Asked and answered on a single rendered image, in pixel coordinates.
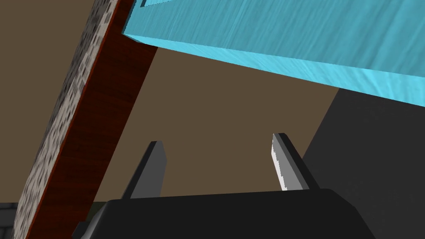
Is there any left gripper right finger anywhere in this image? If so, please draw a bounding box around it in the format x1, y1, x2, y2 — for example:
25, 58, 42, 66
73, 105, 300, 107
271, 132, 321, 192

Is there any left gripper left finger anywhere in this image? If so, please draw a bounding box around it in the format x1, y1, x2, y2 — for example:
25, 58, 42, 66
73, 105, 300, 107
121, 141, 168, 200

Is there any red-brown wooden cabinet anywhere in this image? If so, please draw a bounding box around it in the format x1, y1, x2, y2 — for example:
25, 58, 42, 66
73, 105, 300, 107
12, 0, 159, 239

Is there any turquoise cupboard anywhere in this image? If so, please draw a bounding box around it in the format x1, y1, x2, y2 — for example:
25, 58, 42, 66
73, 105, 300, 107
121, 0, 425, 107

